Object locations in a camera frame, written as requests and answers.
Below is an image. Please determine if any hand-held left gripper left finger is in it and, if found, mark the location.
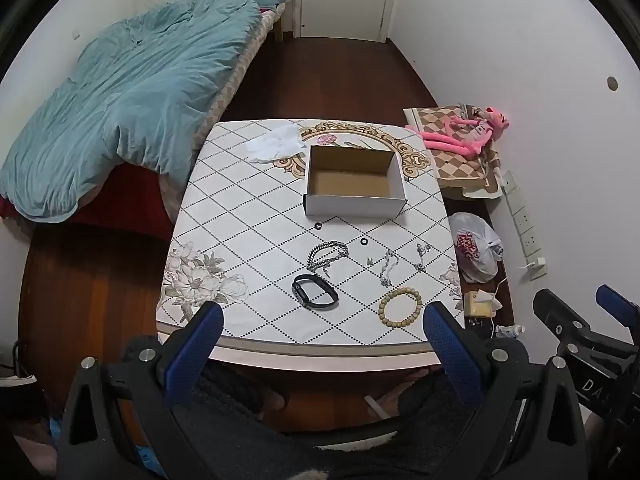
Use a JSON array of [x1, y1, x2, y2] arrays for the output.
[[57, 301, 224, 480]]

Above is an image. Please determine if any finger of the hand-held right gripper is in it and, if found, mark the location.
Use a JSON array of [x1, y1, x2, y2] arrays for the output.
[[532, 289, 596, 348], [595, 284, 640, 323]]

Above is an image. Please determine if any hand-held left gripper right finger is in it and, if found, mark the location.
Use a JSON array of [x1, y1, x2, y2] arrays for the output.
[[423, 301, 588, 480]]

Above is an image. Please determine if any wooden bead bracelet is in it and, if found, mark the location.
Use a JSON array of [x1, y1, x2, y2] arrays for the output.
[[378, 287, 423, 330]]

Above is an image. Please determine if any silver necklace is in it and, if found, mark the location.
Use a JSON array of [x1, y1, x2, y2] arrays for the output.
[[378, 249, 401, 288]]

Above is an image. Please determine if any black wristband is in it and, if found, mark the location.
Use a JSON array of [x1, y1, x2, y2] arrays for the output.
[[291, 273, 342, 310]]

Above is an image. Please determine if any silver chain bracelet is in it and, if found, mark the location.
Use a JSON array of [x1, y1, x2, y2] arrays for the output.
[[306, 241, 349, 277]]

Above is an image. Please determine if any white cardboard box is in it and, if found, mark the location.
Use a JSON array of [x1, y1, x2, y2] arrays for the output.
[[303, 144, 409, 219]]

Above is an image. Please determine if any small beige box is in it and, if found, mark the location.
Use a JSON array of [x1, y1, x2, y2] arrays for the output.
[[462, 291, 502, 318]]

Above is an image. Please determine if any person's right foot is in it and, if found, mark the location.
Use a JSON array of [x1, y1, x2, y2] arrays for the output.
[[367, 369, 433, 418]]

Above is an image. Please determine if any white power strip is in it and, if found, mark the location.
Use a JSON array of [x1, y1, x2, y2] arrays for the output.
[[501, 170, 543, 261]]

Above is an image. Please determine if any white plastic bag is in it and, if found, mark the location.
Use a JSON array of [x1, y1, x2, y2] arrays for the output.
[[447, 212, 505, 283]]

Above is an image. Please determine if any diamond patterned floral tablecloth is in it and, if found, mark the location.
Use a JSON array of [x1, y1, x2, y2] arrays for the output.
[[157, 119, 463, 361]]

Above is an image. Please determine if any brown wooden side table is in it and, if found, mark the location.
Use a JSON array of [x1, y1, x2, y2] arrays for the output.
[[442, 195, 516, 333]]

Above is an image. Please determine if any dark fuzzy clothing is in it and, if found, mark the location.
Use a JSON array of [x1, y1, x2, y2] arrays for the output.
[[122, 335, 531, 480]]

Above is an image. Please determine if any red bed sheet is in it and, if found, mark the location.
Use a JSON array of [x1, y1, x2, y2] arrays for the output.
[[0, 162, 173, 238]]

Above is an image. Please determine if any pink plush toy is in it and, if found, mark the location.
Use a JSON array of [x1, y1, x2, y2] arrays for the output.
[[405, 106, 512, 157]]

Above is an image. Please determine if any white tissue paper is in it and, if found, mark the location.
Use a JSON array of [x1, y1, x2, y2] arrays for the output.
[[245, 126, 307, 164]]

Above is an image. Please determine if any light blue duvet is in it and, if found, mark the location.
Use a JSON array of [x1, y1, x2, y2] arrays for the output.
[[0, 0, 291, 223]]

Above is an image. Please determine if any white door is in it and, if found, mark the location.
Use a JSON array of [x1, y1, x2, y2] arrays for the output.
[[295, 0, 401, 43]]

